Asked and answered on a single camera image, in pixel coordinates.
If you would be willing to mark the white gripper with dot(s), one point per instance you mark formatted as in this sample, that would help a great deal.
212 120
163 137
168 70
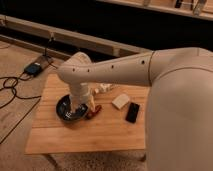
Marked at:
81 94

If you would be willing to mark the black eraser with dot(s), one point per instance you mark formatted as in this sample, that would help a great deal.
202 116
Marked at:
132 113

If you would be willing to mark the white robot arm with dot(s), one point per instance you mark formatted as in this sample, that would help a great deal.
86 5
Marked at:
179 109

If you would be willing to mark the brown red small object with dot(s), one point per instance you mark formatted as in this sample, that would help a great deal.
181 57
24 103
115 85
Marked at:
92 114

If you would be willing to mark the dark round bowl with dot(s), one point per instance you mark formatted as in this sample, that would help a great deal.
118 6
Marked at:
65 113

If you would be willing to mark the white plastic bottle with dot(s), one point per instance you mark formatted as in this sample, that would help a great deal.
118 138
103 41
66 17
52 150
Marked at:
104 88

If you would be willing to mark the white rectangular block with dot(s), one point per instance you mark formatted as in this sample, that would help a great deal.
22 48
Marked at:
120 101

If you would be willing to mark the wooden table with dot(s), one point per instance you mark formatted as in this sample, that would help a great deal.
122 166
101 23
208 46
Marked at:
107 131

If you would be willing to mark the dark power adapter box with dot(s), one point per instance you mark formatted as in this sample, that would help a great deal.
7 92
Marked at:
33 69

